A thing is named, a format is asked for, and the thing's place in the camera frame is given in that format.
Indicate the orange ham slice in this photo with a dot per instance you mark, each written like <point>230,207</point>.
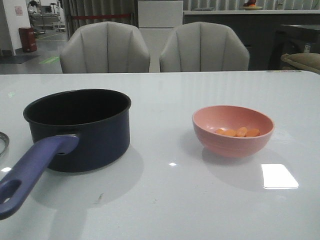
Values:
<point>220,131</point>
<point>230,132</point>
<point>241,132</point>
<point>253,132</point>

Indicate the pink bowl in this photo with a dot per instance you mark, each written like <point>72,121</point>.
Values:
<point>208,119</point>

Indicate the glass pot lid blue knob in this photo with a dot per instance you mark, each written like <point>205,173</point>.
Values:
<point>4,143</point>

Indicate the right grey upholstered chair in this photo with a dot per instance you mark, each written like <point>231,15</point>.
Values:
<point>203,47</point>

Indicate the grey upholstered chair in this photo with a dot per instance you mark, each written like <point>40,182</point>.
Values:
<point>105,47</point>
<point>203,47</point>

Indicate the dark blue saucepan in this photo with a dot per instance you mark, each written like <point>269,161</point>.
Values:
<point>72,131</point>

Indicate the left grey upholstered chair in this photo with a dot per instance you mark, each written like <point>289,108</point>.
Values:
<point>105,47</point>

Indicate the white refrigerator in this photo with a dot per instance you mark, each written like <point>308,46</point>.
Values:
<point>155,20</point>

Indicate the red barrier belt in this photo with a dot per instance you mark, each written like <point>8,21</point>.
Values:
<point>101,17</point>

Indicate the dark kitchen counter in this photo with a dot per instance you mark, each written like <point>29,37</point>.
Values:
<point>255,28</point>

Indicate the fruit plate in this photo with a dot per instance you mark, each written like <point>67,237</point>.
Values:
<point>251,5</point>

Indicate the grey curtain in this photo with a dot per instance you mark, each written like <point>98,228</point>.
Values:
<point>97,8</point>

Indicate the black appliance box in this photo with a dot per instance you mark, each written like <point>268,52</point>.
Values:
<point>293,39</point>

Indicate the red trash bin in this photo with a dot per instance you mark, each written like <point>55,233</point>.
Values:
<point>28,40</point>

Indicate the beige cushion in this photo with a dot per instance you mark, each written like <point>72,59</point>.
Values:
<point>302,61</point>

